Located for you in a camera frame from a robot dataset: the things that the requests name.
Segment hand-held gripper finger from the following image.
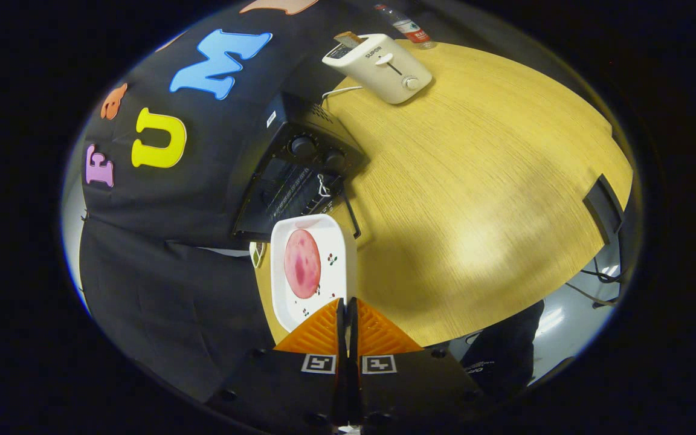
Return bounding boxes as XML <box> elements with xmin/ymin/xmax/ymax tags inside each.
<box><xmin>206</xmin><ymin>297</ymin><xmax>349</xmax><ymax>427</ymax></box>
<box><xmin>348</xmin><ymin>296</ymin><xmax>488</xmax><ymax>427</ymax></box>

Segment person's dark trousers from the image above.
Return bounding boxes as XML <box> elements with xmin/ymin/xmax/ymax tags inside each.
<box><xmin>460</xmin><ymin>300</ymin><xmax>546</xmax><ymax>399</ymax></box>

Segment white bread toaster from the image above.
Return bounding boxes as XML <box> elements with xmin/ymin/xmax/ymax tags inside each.
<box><xmin>322</xmin><ymin>33</ymin><xmax>433</xmax><ymax>105</ymax></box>

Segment black toaster oven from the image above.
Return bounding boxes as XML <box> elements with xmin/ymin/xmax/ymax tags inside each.
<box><xmin>232</xmin><ymin>91</ymin><xmax>368</xmax><ymax>243</ymax></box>

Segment black floor cable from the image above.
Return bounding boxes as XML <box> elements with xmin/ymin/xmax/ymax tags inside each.
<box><xmin>565</xmin><ymin>257</ymin><xmax>630</xmax><ymax>309</ymax></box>

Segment pink round ham slice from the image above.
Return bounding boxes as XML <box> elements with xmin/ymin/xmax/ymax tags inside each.
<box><xmin>283</xmin><ymin>228</ymin><xmax>322</xmax><ymax>300</ymax></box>

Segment white square plate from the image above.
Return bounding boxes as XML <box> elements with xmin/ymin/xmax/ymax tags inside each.
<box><xmin>269</xmin><ymin>213</ymin><xmax>358</xmax><ymax>334</ymax></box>

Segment clear plastic water bottle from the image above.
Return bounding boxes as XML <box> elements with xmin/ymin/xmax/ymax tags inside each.
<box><xmin>374</xmin><ymin>3</ymin><xmax>437</xmax><ymax>50</ymax></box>

